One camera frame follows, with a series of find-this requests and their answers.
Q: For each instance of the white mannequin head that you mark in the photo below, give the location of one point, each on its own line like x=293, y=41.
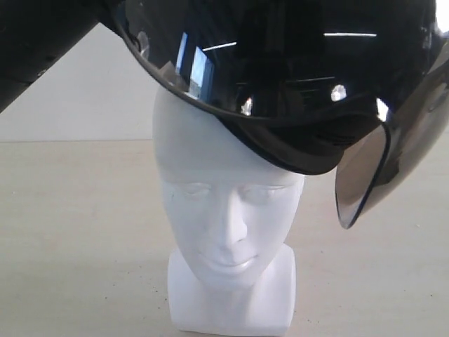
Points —
x=230, y=211

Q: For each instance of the black helmet with visor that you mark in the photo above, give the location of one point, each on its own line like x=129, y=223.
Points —
x=355, y=87

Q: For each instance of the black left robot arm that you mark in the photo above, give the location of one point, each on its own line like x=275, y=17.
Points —
x=36, y=34

